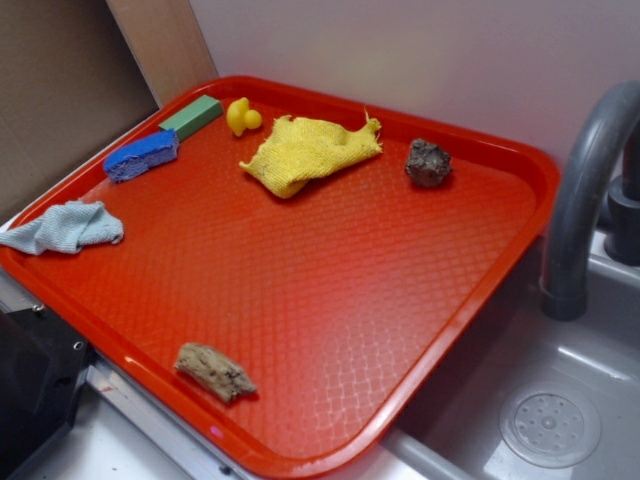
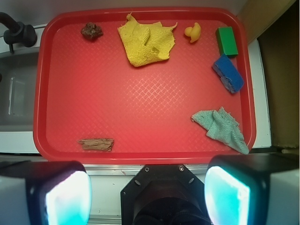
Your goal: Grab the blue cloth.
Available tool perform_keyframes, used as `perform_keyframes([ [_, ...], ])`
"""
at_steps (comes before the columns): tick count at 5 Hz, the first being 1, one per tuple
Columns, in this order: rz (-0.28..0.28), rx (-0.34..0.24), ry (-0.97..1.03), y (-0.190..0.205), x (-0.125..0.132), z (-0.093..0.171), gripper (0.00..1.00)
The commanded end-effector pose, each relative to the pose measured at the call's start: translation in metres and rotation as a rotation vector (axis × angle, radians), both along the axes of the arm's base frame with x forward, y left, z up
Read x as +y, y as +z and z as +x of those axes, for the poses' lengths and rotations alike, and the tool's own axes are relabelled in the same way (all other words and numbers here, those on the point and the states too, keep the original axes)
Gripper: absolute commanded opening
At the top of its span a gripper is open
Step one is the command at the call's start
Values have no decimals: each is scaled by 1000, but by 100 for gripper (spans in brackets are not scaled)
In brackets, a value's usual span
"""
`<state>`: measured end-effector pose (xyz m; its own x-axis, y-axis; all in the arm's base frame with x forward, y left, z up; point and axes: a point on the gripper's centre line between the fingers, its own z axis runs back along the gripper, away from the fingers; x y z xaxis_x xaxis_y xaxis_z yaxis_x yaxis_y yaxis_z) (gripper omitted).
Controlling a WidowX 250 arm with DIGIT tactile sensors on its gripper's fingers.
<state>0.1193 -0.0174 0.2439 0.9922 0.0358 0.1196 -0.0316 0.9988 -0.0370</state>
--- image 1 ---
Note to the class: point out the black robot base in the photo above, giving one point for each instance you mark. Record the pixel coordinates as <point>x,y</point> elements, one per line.
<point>44,363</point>

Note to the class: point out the yellow cloth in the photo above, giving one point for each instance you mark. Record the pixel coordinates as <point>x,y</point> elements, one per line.
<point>300,150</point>

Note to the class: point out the light blue cloth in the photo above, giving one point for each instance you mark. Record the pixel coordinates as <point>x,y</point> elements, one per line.
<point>66,229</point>

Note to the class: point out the red plastic tray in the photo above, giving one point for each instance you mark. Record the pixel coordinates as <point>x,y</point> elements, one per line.
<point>337,302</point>

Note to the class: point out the dark brown rock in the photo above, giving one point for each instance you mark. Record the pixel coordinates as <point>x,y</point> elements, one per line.
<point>427,164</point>

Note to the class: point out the yellow rubber duck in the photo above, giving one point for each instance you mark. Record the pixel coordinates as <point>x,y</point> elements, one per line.
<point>241,117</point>

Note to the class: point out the tan wood piece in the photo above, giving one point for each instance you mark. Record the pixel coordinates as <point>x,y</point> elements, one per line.
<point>214,371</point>

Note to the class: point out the green rectangular block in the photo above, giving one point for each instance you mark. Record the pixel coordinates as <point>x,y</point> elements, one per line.
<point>193,117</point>

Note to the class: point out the blue sponge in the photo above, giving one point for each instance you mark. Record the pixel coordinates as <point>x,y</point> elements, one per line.
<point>137,158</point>

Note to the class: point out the light wooden board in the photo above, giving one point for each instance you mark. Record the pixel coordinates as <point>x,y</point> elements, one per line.
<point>167,44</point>

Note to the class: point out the grey toy sink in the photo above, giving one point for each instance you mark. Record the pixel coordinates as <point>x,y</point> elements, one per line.
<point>450,430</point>

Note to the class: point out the grey faucet spout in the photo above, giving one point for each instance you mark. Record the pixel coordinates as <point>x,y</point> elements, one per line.
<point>581,202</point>

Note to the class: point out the brown cardboard panel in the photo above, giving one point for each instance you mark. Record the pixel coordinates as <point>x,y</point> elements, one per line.
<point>69,87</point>

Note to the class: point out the sink drain strainer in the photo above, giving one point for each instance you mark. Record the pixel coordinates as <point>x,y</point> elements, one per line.
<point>549,425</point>

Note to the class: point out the dark faucet handle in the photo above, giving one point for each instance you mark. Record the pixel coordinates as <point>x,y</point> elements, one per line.
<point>622,242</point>

